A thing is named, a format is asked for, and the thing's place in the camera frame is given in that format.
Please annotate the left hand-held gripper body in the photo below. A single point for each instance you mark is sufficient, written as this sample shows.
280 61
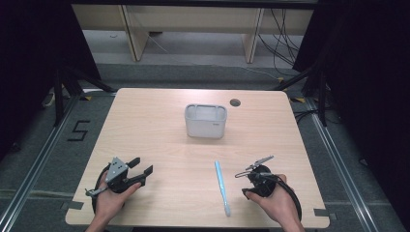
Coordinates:
116 170

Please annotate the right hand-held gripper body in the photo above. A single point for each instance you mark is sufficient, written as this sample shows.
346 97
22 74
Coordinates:
262 182

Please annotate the light blue toothbrush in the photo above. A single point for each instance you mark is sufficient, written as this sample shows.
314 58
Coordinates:
221 185

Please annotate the white plastic holder box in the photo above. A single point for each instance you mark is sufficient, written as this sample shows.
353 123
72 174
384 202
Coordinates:
205 127

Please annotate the person's right hand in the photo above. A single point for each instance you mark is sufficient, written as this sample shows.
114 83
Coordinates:
280 203

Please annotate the person's left hand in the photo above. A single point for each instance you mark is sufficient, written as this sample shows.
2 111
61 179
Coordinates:
109 204

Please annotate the grey tape piece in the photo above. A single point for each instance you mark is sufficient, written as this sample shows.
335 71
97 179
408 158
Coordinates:
322 212
73 205

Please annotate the yellow black floor tape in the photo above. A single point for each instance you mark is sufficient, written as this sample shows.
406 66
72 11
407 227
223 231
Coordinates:
298 100
87 98

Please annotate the dark round table grommet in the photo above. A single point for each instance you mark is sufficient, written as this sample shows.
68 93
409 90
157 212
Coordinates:
235 102

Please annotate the black metal stand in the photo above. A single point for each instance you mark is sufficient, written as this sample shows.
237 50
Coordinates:
322 96
58 96

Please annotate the black curtain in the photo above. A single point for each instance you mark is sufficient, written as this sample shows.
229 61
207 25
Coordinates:
32 64
370 80

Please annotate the beige wooden bench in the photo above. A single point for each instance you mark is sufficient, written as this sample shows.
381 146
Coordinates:
193 17

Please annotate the metal floor rail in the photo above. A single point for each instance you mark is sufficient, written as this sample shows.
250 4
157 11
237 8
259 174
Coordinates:
35 170
338 164

